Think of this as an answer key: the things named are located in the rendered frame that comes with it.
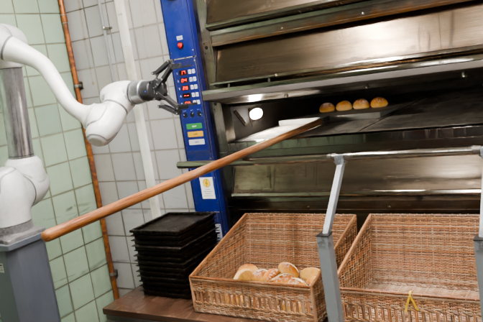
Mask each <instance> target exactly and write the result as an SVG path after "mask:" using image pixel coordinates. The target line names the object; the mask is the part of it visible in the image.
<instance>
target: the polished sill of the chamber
mask: <svg viewBox="0 0 483 322"><path fill-rule="evenodd" d="M479 136H483V123H478V124H460V125H449V126H430V127H420V128H410V129H391V130H381V131H371V132H352V133H342V134H323V135H313V136H302V137H291V138H289V139H286V140H284V141H281V142H279V143H277V144H274V145H272V146H270V147H268V148H265V149H264V150H273V149H285V148H296V147H319V146H331V145H343V144H365V143H377V142H399V141H411V140H423V139H445V138H457V137H479ZM265 140H268V139H255V140H244V141H234V142H231V143H228V148H229V152H238V151H241V150H244V149H246V148H248V147H251V146H253V145H256V144H258V143H260V142H263V141H265Z"/></svg>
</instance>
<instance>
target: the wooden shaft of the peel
mask: <svg viewBox="0 0 483 322"><path fill-rule="evenodd" d="M322 123H323V121H322V119H316V120H315V121H312V122H310V123H307V124H304V125H302V126H299V127H297V128H295V129H292V130H290V131H288V132H285V133H283V134H280V135H277V136H276V137H273V138H271V139H268V140H265V141H263V142H260V143H258V144H256V145H253V146H251V147H248V148H246V149H243V150H241V151H238V152H236V153H234V154H232V155H229V156H226V157H223V158H221V159H219V160H217V161H214V162H211V163H209V164H207V165H204V166H202V167H199V168H197V169H194V170H191V171H190V172H187V173H184V174H182V175H179V176H177V177H175V178H172V179H170V180H167V181H165V182H163V183H160V184H158V185H155V186H152V187H151V188H148V189H145V190H142V191H140V192H138V193H135V194H133V195H130V196H128V197H126V198H122V199H121V200H119V201H116V202H113V203H110V204H109V205H106V206H103V207H101V208H98V209H96V210H94V211H91V212H89V213H86V214H83V215H82V216H79V217H77V218H74V219H71V220H69V221H66V222H64V223H62V224H59V225H57V226H54V227H52V228H50V229H47V230H44V231H43V232H42V233H41V237H42V240H43V241H44V242H50V241H52V240H54V239H56V238H59V237H61V236H64V235H66V234H69V233H70V232H72V231H75V230H77V229H80V228H82V227H84V226H87V225H89V224H92V223H93V222H96V221H98V220H101V219H103V218H106V217H107V216H110V215H112V214H114V213H117V212H119V211H122V210H124V209H126V208H128V207H130V206H133V205H135V204H138V203H140V202H142V201H145V200H147V199H149V198H152V197H154V196H157V195H159V194H161V193H164V192H165V191H167V190H170V189H172V188H175V187H177V186H179V185H182V184H184V183H186V182H189V181H191V180H194V179H196V178H199V177H200V176H202V175H205V174H207V173H210V172H212V171H214V170H217V169H219V168H221V167H223V166H226V165H228V164H231V163H233V162H236V161H237V160H240V159H242V158H244V157H247V156H249V155H252V154H254V153H255V152H258V151H260V150H263V149H265V148H268V147H270V146H272V145H274V144H277V143H279V142H281V141H284V140H286V139H289V138H291V137H294V136H295V135H297V134H300V133H302V132H305V131H307V130H309V129H312V128H314V127H316V126H319V125H321V124H322Z"/></svg>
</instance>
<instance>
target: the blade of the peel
mask: <svg viewBox="0 0 483 322"><path fill-rule="evenodd" d="M400 107H401V106H396V107H388V108H380V109H365V110H357V111H342V112H334V113H326V114H311V115H307V116H301V117H297V118H293V119H286V120H282V121H279V125H280V126H289V125H298V124H307V123H310V122H312V121H315V120H316V119H317V118H319V117H322V116H328V115H329V117H330V122H332V121H348V120H357V119H373V118H381V117H382V116H384V115H386V114H388V113H390V112H392V111H394V110H396V109H398V108H400Z"/></svg>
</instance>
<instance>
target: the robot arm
mask: <svg viewBox="0 0 483 322"><path fill-rule="evenodd" d="M24 65H28V66H29V67H32V68H34V69H35V70H37V71H38V72H39V73H40V75H41V76H42V77H43V78H44V80H45V82H46V83H47V84H48V86H49V88H50V90H51V91H52V92H53V94H54V95H55V97H56V99H57V100H58V102H59V103H60V105H61V106H62V107H63V108H64V109H65V110H66V111H67V112H68V113H69V114H70V115H71V116H72V117H74V118H75V119H77V120H78V121H80V122H81V123H82V125H83V128H84V129H86V139H87V140H88V141H89V142H90V143H91V144H92V145H94V146H97V147H102V146H105V145H107V144H109V143H110V142H111V141H112V140H113V139H114V138H115V136H116V135H117V134H118V133H119V131H120V129H121V128H122V126H123V124H124V120H125V118H126V117H127V114H128V113H129V112H130V111H131V110H132V109H133V108H134V107H135V105H138V104H144V103H147V102H150V101H155V100H157V101H158V105H157V108H159V109H164V110H166V111H169V112H171V113H173V114H175V115H180V114H182V110H183V109H188V108H189V106H192V105H196V104H198V102H195V103H183V104H178V103H177V102H176V101H174V100H173V99H172V98H171V97H170V96H169V95H168V94H167V93H168V92H167V84H166V83H165V82H166V81H167V78H168V77H169V75H170V74H171V72H172V71H173V70H174V69H178V68H187V67H191V65H183V66H182V63H176V64H175V63H173V60H167V61H165V62H164V63H163V64H162V65H161V66H160V67H159V68H158V69H156V71H153V72H152V75H153V76H154V80H149V81H147V80H134V81H129V80H123V81H118V82H115V83H111V84H108V85H107V86H105V87H104V88H103V89H102V90H101V92H100V99H101V103H99V104H97V103H93V104H91V105H90V106H86V105H83V104H81V103H78V102H77V101H76V100H75V99H74V98H73V96H72V94H71V93H70V91H69V90H68V87H67V86H66V84H65V83H64V81H63V79H62V78H61V76H60V74H59V72H58V71H57V69H56V68H55V66H54V65H53V64H52V62H51V61H50V60H49V59H48V58H47V57H45V56H44V55H43V54H42V53H41V52H38V51H37V50H36V49H34V48H32V47H30V46H29V45H27V38H26V37H25V35H24V33H23V32H22V31H21V30H20V29H18V28H16V27H14V26H11V25H8V24H0V98H1V107H2V113H3V118H4V128H5V133H6V143H7V148H8V153H9V159H7V161H6V162H5V163H4V166H3V167H0V244H5V245H9V244H13V243H14V242H17V241H19V240H21V239H25V238H27V237H29V236H32V235H35V234H38V233H40V232H43V231H44V230H46V228H45V226H34V224H33V221H32V216H31V208H32V207H33V206H35V205H36V204H38V203H39V202H40V201H41V200H42V199H43V198H44V197H45V196H46V194H47V192H48V190H49V186H50V181H49V178H48V176H47V173H46V172H45V169H44V167H43V164H42V161H41V159H40V158H39V157H38V156H37V155H34V150H33V145H32V135H31V129H30V124H29V114H28V108H27V98H26V93H25V87H24V77H23V72H22V67H24ZM166 68H167V69H166ZM165 69H166V71H165V72H164V74H163V75H162V77H161V78H158V76H159V74H160V73H161V72H162V71H163V70H165ZM162 100H164V101H166V102H168V103H169V104H170V105H171V106H172V107H171V106H168V105H166V104H165V103H163V102H162ZM173 107H174V108H173Z"/></svg>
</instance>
